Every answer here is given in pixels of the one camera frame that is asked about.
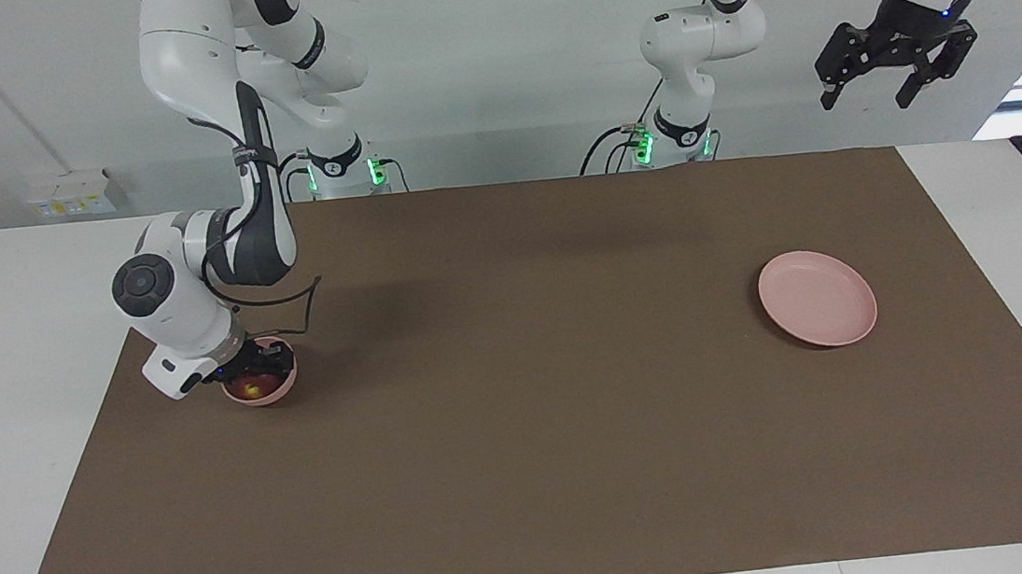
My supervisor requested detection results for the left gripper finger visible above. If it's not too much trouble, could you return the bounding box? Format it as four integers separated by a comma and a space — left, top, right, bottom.
888, 19, 986, 111
810, 19, 889, 113

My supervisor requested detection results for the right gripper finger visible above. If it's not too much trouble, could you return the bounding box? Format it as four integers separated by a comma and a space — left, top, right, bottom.
252, 338, 296, 378

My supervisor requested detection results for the dark red apple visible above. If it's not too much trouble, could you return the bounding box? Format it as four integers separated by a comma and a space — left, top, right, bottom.
233, 370, 287, 400

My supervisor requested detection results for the pink bowl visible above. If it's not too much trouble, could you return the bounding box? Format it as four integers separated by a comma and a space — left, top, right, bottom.
217, 333, 301, 411

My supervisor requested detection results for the pink plate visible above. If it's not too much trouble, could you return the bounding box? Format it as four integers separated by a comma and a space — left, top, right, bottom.
755, 244, 882, 356

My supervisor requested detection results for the brown table mat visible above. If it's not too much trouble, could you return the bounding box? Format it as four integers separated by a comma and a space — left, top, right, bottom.
0, 132, 1022, 574

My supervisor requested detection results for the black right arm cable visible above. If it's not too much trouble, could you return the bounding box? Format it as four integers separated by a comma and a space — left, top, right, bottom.
186, 110, 329, 345

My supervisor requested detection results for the black right base cable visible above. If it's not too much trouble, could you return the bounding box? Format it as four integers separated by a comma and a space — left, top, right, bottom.
265, 141, 411, 206

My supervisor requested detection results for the black base cable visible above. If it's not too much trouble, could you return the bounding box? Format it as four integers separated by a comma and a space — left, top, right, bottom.
265, 141, 411, 206
572, 75, 679, 176

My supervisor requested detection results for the white wall socket box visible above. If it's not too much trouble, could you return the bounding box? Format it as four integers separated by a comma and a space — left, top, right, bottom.
25, 167, 130, 222

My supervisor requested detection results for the black left base cable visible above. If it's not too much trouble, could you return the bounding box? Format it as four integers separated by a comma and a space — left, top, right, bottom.
572, 75, 679, 176

